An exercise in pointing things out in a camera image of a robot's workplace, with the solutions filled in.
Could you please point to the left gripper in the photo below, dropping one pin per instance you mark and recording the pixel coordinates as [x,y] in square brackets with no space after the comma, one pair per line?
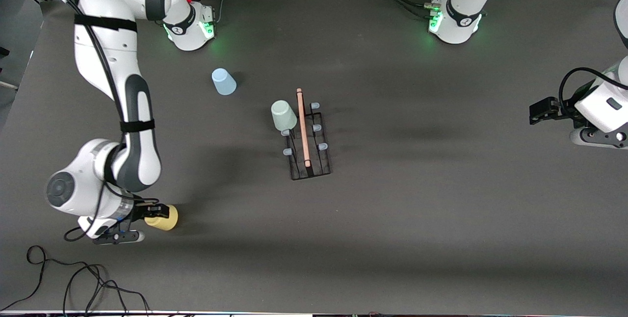
[564,109]

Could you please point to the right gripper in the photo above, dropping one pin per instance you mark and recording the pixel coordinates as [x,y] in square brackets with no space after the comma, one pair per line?
[141,211]

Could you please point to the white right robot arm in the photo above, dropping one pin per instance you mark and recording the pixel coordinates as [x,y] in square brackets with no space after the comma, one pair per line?
[103,57]

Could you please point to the pale green plastic cup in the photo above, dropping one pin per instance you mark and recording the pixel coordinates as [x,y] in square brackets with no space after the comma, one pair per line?
[283,116]

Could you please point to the yellow plastic cup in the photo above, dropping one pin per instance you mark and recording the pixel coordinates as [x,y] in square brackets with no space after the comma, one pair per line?
[168,222]

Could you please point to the dark grey table cover sheet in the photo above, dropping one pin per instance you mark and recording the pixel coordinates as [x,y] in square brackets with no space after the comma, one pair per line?
[392,209]

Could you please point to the light blue plastic cup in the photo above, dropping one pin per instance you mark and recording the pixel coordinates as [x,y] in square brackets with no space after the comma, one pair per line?
[224,83]

